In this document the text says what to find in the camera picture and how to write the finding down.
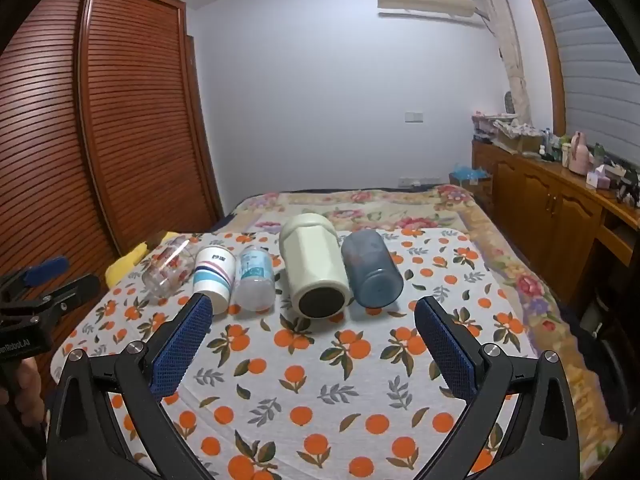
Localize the window blind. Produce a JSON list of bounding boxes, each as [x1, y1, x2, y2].
[[536, 0, 640, 173]]

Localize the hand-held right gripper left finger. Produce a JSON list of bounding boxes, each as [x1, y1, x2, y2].
[[46, 292, 216, 480]]

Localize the large cream cup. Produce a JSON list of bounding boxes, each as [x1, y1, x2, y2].
[[278, 213, 351, 320]]

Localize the clear printed glass cup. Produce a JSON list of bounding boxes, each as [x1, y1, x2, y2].
[[142, 237, 197, 299]]

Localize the orange fruit print cloth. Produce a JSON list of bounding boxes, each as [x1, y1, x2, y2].
[[50, 229, 543, 480]]

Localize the pink jug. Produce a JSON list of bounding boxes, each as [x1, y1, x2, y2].
[[569, 131, 594, 174]]

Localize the stack of pink boxes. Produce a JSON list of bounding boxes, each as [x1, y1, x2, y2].
[[472, 110, 502, 144]]

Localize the clear plastic bottle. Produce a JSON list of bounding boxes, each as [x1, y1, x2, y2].
[[234, 245, 276, 311]]

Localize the pale patterned curtain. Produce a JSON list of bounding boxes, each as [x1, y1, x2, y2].
[[479, 0, 535, 128]]

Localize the cardboard box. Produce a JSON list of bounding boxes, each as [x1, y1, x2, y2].
[[492, 119, 545, 155]]

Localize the person's left hand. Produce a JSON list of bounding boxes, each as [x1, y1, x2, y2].
[[0, 356, 47, 410]]

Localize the white striped paper cup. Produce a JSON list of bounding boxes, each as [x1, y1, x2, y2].
[[192, 246, 237, 315]]

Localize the yellow cloth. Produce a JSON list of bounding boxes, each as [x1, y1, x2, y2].
[[105, 242, 152, 286]]

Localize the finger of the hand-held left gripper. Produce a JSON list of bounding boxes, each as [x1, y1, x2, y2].
[[27, 272, 102, 326], [0, 256, 71, 301]]

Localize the wooden sideboard cabinet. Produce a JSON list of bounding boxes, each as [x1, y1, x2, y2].
[[471, 139, 640, 313]]

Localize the blue plastic bag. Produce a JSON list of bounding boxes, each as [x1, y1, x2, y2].
[[448, 162, 494, 187]]

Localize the translucent blue cup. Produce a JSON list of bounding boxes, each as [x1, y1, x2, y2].
[[340, 230, 404, 309]]

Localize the floral blanket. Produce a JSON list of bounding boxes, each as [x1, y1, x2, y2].
[[220, 184, 626, 466]]

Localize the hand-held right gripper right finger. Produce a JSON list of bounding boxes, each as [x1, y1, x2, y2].
[[414, 296, 581, 480]]

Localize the brown louvered wardrobe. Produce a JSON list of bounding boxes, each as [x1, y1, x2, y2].
[[0, 0, 224, 306]]

